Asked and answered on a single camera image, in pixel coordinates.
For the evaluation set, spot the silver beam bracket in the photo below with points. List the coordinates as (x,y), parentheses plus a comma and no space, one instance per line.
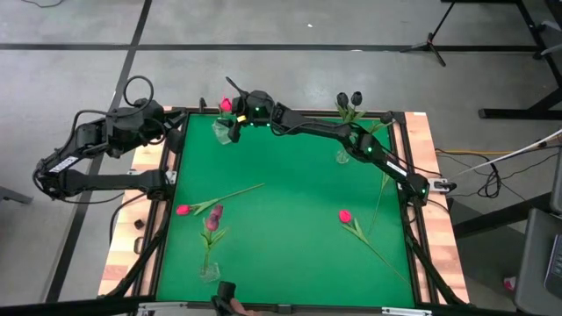
(160,306)
(406,312)

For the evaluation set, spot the small pink floor object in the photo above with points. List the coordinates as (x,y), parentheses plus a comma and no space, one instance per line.
(509,284)

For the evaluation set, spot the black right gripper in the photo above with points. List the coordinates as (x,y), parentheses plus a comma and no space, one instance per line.
(259,107)

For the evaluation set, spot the black handheld device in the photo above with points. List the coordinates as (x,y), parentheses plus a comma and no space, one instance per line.
(226,292)

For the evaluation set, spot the bright pink artificial tulip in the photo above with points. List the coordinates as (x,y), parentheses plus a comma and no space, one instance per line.
(183,210)
(226,105)
(345,216)

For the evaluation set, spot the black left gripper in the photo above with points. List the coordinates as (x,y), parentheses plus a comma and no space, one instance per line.
(151,125)

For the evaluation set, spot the green table mat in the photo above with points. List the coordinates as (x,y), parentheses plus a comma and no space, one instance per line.
(285,272)

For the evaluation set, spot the grey office chair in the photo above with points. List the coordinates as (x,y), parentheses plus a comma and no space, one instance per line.
(531,263)

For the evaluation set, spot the black metal table frame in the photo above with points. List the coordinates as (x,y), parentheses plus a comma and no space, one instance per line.
(373,110)

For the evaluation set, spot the small black object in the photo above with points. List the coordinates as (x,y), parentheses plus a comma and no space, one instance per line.
(139,224)

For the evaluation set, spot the black rig beam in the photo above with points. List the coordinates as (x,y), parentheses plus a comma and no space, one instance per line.
(66,308)

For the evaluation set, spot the black desk leg bar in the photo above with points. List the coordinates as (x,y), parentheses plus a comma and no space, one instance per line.
(496,217)

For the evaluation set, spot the black desk frame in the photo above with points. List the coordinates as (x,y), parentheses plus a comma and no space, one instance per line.
(518,113)

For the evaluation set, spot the white rod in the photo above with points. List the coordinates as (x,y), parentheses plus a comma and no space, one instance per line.
(543,143)

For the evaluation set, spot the tall clear glass vase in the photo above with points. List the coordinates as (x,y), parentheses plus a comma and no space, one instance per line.
(343,156)

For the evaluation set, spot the black tripod stand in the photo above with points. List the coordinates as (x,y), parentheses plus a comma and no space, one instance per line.
(428,44)

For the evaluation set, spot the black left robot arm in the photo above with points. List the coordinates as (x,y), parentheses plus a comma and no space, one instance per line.
(110,182)

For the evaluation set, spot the round clear glass vase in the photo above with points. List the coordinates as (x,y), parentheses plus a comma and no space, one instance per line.
(221,134)

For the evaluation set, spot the person's hand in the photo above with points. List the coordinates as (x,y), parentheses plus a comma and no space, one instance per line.
(246,309)

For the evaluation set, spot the square clear glass vase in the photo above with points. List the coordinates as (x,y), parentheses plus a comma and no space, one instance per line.
(213,274)

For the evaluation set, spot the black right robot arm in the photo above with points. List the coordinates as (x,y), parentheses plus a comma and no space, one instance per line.
(316,124)

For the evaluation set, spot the grey chair base leg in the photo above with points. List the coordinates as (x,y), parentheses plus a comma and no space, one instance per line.
(15,196)

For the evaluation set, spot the grey panel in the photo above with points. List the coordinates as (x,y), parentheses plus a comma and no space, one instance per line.
(557,184)

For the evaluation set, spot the short black post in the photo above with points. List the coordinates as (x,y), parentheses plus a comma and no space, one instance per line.
(202,105)

